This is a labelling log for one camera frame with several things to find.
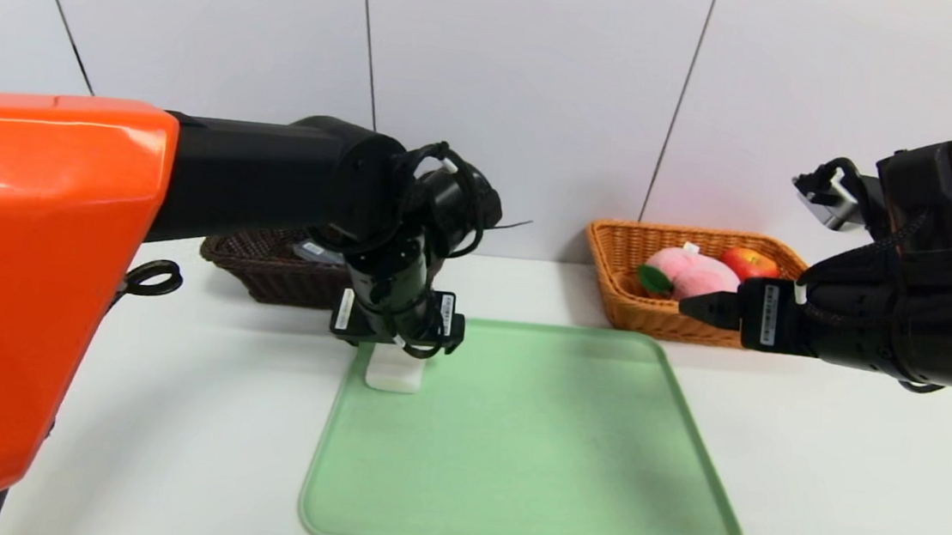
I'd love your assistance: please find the red apple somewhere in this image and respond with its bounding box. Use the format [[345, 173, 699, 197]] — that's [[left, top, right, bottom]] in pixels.
[[716, 245, 783, 286]]

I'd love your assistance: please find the white rectangular soap block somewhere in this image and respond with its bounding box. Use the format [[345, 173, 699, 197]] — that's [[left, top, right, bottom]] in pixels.
[[364, 343, 428, 397]]

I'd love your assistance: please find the dark brown wicker basket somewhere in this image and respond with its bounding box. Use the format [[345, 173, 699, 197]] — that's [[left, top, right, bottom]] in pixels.
[[196, 221, 363, 313]]

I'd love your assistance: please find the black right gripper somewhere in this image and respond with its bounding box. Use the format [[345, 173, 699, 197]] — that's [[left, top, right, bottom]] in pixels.
[[674, 269, 892, 374]]

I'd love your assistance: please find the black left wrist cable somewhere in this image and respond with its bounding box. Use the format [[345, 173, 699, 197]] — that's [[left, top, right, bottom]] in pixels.
[[386, 137, 510, 269]]

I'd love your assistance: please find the orange wicker basket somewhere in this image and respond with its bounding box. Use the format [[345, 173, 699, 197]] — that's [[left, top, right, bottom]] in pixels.
[[578, 217, 814, 356]]

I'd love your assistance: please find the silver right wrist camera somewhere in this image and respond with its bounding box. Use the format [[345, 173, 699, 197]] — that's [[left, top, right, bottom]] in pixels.
[[788, 170, 870, 235]]

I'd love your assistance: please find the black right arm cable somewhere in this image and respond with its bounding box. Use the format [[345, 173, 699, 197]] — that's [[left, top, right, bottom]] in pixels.
[[785, 152, 938, 335]]

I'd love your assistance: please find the pink plush peach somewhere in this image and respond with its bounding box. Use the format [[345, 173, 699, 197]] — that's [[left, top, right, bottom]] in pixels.
[[634, 240, 745, 308]]

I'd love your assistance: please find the light green plastic tray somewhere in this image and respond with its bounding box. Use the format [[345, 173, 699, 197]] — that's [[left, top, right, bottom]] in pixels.
[[296, 303, 763, 535]]

